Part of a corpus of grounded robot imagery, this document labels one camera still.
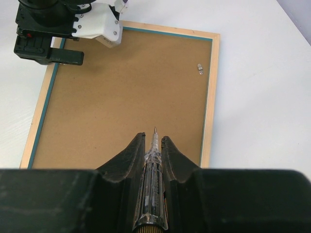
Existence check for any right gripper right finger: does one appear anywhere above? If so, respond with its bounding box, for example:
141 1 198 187
161 136 311 233

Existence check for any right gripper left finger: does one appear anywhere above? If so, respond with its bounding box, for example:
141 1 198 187
0 133 145 233

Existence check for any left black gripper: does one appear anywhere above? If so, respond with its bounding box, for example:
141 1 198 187
14 0 92 66

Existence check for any small screwdriver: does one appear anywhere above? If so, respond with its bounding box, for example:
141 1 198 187
132 128 168 233

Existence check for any blue picture frame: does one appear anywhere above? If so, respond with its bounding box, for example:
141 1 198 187
19 21 220 168

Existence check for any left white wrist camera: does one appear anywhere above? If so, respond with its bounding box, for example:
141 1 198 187
71 0 128 48

